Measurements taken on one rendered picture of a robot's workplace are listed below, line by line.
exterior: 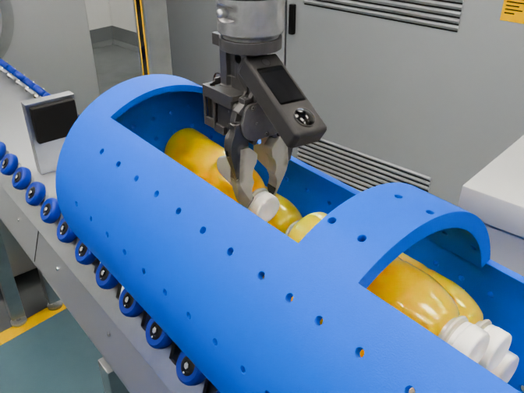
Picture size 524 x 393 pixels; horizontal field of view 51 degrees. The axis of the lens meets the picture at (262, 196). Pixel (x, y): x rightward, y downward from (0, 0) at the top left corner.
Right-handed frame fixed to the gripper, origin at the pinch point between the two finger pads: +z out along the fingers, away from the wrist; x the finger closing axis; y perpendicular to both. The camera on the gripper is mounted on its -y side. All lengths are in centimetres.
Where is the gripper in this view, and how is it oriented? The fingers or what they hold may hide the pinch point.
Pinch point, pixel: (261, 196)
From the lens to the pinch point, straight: 69.8
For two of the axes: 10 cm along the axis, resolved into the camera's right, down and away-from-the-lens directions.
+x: -7.8, 3.2, -5.5
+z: 0.0, 8.6, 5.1
